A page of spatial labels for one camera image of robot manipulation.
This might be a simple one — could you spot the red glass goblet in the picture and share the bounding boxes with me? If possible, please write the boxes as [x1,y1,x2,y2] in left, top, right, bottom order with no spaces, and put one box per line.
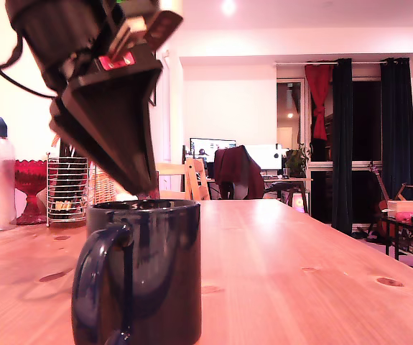
[14,159,47,226]

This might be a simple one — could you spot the wicker basket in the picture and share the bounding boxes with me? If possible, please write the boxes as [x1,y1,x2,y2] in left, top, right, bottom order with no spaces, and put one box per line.
[90,168,118,204]

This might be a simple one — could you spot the black computer monitor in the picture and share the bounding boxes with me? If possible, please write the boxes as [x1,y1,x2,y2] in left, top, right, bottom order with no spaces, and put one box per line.
[189,137,237,165]

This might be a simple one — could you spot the light wooden chair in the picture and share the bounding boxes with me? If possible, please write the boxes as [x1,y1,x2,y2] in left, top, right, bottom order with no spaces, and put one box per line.
[154,157,210,202]

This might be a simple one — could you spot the dark red jacket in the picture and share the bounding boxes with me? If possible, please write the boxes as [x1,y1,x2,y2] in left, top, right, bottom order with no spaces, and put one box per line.
[213,144,264,201]

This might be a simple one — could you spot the black office chair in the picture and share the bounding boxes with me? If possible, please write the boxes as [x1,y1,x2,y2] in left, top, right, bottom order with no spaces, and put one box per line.
[223,180,252,201]

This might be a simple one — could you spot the white lit computer monitor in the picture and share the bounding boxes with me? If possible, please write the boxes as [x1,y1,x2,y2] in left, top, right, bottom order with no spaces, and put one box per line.
[243,143,283,172]

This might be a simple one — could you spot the dark blue ceramic mug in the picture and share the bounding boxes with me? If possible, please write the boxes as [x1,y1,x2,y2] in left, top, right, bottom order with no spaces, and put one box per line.
[71,198,203,345]

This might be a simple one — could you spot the green potted plant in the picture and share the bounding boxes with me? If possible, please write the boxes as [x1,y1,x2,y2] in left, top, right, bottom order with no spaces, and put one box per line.
[284,143,311,179]

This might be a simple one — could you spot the curtain rod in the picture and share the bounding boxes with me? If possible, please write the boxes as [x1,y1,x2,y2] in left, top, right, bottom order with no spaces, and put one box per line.
[273,60,389,67]

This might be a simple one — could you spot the computer tower with lit fan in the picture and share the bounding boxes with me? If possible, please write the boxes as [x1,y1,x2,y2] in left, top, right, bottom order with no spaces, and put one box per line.
[280,189,310,216]

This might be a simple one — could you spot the red curtain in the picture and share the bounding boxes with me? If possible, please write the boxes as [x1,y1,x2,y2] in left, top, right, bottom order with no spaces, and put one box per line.
[304,63,335,142]

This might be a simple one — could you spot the dark green curtain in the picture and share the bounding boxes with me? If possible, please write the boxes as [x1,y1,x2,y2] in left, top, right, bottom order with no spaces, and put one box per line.
[330,57,353,236]
[380,57,413,201]

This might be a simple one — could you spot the acoustic guitar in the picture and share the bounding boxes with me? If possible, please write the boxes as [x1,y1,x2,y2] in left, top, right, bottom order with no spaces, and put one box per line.
[366,161,394,239]

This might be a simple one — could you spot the black side table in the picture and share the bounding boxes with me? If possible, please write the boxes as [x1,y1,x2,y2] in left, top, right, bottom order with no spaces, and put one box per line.
[381,215,413,262]

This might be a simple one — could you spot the light wooden box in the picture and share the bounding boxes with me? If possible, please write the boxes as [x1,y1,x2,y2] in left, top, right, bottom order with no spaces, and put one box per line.
[386,200,413,219]

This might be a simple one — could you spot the white wall conduit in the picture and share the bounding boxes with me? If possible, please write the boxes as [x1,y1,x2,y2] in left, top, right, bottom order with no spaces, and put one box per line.
[161,49,172,162]

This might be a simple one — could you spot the wire utensil rack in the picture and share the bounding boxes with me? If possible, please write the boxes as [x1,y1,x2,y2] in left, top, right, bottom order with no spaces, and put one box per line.
[46,152,91,224]

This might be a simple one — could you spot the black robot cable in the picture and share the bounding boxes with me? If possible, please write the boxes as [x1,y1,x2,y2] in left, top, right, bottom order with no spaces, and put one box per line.
[0,34,58,98]

